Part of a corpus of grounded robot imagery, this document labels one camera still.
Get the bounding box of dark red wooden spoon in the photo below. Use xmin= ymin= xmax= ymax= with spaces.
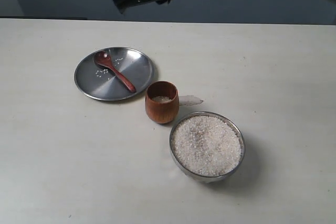
xmin=93 ymin=51 xmax=136 ymax=93

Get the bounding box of round steel plate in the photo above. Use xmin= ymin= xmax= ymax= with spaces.
xmin=74 ymin=47 xmax=155 ymax=102

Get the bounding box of steel bowl of rice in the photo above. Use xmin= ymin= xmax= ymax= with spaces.
xmin=169 ymin=111 xmax=245 ymax=183

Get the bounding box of brown wooden cup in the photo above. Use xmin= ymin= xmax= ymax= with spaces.
xmin=145 ymin=81 xmax=179 ymax=124

